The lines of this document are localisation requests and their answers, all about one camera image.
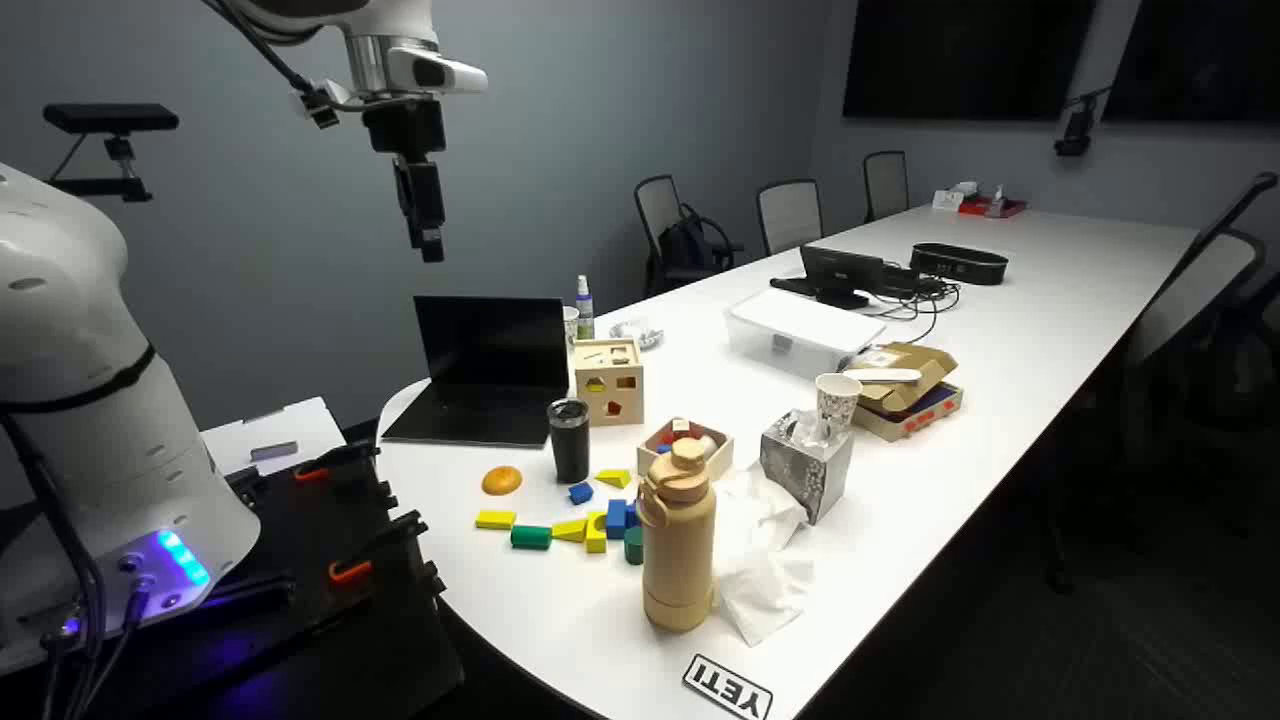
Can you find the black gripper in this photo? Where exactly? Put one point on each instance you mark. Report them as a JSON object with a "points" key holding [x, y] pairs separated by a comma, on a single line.
{"points": [[412, 132]]}

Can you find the blue square block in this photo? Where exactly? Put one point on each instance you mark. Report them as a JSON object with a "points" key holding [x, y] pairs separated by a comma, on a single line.
{"points": [[617, 517]]}

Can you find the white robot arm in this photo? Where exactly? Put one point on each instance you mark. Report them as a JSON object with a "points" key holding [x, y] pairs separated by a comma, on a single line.
{"points": [[134, 517]]}

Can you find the wooden shape sorter box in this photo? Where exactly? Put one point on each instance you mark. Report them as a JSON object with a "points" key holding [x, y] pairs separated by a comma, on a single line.
{"points": [[608, 378]]}

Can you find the orange round block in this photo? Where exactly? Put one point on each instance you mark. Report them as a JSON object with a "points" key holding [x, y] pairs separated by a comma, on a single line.
{"points": [[501, 481]]}

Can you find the yellow rectangular block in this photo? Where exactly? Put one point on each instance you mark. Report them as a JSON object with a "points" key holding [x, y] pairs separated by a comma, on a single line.
{"points": [[493, 522]]}

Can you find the blue small round block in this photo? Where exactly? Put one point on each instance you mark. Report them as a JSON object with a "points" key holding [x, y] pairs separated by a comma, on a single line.
{"points": [[581, 495]]}

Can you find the yellow block near tumbler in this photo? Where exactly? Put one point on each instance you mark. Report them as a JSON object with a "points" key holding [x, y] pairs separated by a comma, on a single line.
{"points": [[615, 478]]}

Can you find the green cylinder block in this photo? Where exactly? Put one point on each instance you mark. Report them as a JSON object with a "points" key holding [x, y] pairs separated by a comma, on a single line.
{"points": [[528, 537]]}

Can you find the yellow triangle block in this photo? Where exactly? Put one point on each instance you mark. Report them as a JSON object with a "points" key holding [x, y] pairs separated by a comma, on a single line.
{"points": [[588, 531]]}

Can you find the teal green block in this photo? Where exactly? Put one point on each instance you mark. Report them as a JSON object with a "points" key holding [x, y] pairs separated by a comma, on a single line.
{"points": [[634, 546]]}

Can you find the white flat box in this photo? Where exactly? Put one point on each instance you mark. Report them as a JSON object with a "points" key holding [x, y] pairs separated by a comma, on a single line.
{"points": [[796, 335]]}

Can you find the grey tissue box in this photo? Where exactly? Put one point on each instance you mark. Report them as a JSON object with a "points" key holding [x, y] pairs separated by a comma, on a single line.
{"points": [[804, 459]]}

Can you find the open cardboard box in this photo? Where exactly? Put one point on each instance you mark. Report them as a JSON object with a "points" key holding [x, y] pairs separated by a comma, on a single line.
{"points": [[900, 390]]}

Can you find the black open laptop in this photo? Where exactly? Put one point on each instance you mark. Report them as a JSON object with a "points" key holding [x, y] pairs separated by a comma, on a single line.
{"points": [[493, 371]]}

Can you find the small spray bottle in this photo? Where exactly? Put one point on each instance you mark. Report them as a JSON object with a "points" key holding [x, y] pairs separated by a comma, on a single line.
{"points": [[586, 309]]}

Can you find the white papers on stand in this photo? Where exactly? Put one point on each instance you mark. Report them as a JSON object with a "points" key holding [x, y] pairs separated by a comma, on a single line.
{"points": [[273, 440]]}

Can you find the black tumbler cup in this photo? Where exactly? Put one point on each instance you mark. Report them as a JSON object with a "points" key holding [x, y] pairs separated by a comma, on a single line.
{"points": [[568, 437]]}

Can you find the office chair with backpack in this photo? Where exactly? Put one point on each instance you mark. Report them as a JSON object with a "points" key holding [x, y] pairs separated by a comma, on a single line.
{"points": [[683, 241]]}

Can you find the wooden tray with blocks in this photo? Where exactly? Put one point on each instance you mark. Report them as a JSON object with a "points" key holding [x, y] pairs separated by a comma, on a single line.
{"points": [[686, 451]]}

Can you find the grey middle office chair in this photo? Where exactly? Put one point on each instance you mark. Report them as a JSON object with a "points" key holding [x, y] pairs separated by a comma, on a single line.
{"points": [[790, 214]]}

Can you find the grey office chair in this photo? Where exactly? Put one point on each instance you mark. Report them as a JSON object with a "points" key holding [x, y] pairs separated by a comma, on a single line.
{"points": [[790, 214], [885, 180]]}

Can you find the orange clamp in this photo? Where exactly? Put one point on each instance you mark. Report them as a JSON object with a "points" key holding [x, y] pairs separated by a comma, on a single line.
{"points": [[350, 572]]}

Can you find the tan water bottle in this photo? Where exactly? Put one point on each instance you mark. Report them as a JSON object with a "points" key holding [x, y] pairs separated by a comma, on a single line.
{"points": [[676, 550]]}

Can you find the black monitor device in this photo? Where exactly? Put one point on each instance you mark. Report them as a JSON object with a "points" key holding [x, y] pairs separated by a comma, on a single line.
{"points": [[849, 279]]}

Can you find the white paper cup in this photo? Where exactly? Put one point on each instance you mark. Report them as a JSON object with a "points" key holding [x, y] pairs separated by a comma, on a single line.
{"points": [[836, 402]]}

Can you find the grey far office chair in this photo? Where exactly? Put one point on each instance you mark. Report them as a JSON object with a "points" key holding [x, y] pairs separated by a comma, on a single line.
{"points": [[885, 180]]}

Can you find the white crumpled tissue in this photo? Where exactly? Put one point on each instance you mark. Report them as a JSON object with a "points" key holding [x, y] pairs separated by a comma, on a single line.
{"points": [[762, 561]]}

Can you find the red items on table end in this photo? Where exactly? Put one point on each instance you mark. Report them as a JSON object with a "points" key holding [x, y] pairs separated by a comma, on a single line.
{"points": [[965, 199]]}

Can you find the Yeti sticker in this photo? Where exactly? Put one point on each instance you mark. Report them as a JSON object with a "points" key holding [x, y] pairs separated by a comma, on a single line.
{"points": [[727, 690]]}

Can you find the right side office chair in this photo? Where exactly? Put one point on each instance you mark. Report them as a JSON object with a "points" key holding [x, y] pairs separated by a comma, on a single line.
{"points": [[1184, 309]]}

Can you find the black camera on stand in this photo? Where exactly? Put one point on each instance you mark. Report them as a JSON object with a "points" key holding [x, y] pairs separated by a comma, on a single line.
{"points": [[115, 127]]}

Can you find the wall mounted black screen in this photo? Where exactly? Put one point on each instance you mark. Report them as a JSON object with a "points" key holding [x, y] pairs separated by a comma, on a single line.
{"points": [[965, 57]]}

